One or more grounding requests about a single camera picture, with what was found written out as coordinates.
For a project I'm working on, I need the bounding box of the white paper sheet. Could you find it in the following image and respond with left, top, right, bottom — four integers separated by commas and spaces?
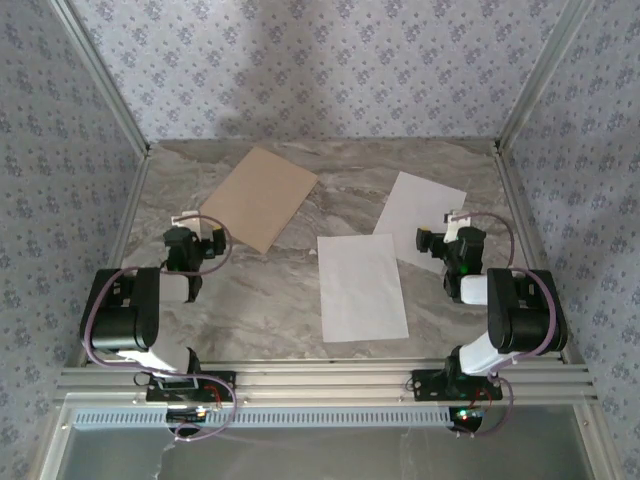
372, 171, 468, 275
316, 232, 410, 344

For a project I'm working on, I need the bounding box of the brown cardboard folder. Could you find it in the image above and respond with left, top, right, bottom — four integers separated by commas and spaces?
199, 146, 319, 254

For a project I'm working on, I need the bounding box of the small circuit board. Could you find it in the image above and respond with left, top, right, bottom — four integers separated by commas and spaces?
448, 407, 490, 422
166, 407, 210, 422

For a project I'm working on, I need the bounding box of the grey metal panel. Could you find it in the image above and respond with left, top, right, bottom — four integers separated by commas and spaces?
64, 427, 596, 480

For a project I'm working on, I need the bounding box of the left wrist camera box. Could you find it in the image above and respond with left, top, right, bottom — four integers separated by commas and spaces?
164, 210, 209, 251

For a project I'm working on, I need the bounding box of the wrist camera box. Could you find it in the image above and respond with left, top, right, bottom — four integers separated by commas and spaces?
442, 209, 488, 254
164, 210, 209, 251

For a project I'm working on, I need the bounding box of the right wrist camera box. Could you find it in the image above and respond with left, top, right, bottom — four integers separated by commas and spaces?
442, 209, 488, 254

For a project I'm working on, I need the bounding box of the left aluminium side rail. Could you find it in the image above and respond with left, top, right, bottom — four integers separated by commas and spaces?
74, 147, 154, 369

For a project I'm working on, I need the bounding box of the aluminium side rail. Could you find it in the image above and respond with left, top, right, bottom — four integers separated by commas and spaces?
492, 147, 584, 366
74, 147, 154, 369

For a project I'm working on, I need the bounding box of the right aluminium side rail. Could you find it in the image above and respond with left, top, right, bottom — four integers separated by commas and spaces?
492, 147, 584, 366

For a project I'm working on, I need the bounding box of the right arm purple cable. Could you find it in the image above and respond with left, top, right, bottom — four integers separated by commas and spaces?
449, 212, 559, 440

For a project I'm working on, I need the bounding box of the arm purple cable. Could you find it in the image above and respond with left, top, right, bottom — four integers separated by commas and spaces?
449, 212, 559, 440
81, 213, 237, 444

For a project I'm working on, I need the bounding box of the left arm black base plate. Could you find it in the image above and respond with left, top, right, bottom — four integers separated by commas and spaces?
145, 369, 237, 402

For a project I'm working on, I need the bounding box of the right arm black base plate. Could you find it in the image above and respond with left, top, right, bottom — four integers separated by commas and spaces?
410, 368, 504, 402

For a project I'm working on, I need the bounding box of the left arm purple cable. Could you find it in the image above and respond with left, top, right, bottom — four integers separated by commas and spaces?
81, 213, 237, 444

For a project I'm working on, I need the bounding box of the wide aluminium frame rail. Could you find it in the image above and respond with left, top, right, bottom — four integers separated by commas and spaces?
54, 357, 599, 407

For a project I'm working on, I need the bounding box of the grey slotted cable duct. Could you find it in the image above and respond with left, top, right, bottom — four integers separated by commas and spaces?
72, 405, 454, 430

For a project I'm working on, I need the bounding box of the left aluminium frame post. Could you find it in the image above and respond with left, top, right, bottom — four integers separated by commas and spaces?
48, 0, 152, 156

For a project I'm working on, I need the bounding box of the aluminium frame post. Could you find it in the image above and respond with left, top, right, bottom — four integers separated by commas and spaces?
493, 0, 599, 156
48, 0, 152, 156

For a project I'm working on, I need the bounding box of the right aluminium frame post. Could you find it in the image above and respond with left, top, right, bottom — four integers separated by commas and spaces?
493, 0, 599, 156

